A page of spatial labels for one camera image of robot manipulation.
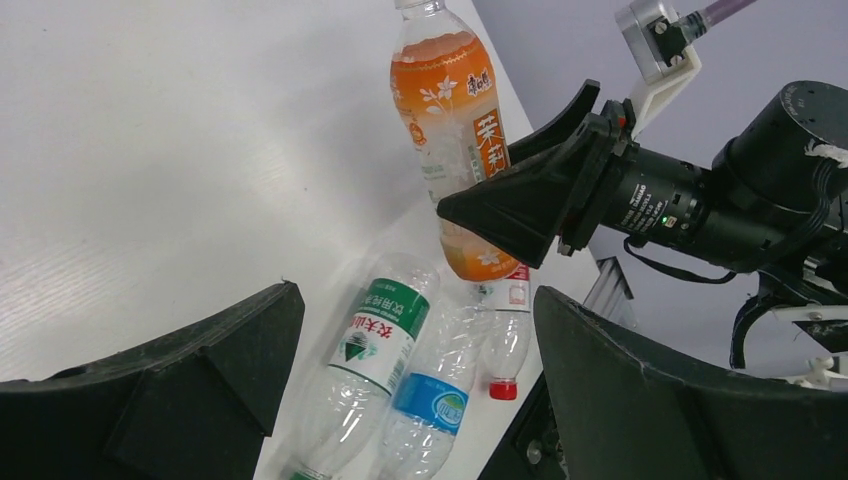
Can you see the blue label clear bottle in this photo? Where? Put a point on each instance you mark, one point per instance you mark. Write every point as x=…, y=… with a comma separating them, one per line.
x=433, y=398

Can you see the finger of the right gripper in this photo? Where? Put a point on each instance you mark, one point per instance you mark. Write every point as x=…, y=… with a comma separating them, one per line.
x=558, y=129
x=558, y=196

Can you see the aluminium rail frame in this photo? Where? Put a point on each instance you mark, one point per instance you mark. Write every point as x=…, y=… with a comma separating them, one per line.
x=611, y=295

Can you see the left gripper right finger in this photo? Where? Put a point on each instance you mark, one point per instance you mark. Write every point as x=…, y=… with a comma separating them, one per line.
x=628, y=407

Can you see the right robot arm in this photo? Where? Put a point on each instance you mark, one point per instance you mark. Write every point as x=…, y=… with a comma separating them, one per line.
x=818, y=296

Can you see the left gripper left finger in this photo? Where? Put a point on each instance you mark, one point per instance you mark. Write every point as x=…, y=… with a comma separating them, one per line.
x=196, y=403

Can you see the green cap water bottle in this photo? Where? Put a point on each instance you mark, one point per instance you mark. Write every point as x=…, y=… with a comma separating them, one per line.
x=348, y=396

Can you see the orange drink bottle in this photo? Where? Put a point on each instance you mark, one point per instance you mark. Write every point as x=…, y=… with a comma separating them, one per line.
x=444, y=88

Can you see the red label bottle near right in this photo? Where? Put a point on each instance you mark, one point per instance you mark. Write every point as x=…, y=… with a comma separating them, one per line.
x=506, y=306

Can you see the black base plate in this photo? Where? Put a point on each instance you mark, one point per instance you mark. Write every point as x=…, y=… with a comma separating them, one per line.
x=531, y=448

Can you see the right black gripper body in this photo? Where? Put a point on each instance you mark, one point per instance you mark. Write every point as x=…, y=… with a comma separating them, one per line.
x=776, y=194

